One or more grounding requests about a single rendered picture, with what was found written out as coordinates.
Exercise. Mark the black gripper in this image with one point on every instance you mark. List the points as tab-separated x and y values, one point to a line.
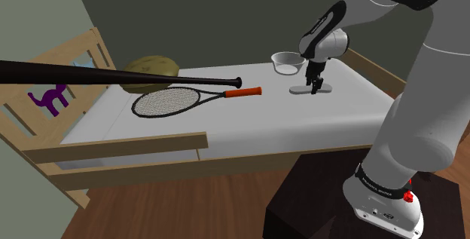
314	72

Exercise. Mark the dark robot stand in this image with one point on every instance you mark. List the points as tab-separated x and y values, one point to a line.
312	201

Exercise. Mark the wooden bed with white mattress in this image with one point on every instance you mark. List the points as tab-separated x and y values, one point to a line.
257	120

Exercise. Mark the flat grey oval object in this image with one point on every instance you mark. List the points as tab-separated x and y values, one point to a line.
301	90

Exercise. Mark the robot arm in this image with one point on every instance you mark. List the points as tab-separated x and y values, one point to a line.
415	120

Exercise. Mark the light blue cat figure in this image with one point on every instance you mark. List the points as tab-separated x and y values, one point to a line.
82	63

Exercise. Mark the clear glass bowl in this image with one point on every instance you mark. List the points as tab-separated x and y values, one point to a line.
288	63

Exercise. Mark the purple cat figure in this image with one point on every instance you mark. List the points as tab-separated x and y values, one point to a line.
51	98

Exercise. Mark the black baseball bat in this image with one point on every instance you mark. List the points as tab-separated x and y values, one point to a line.
73	73

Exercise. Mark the black racket with orange grip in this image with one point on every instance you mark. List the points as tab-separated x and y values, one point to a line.
165	102

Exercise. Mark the olive green pillow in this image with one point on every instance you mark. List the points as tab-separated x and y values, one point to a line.
154	67

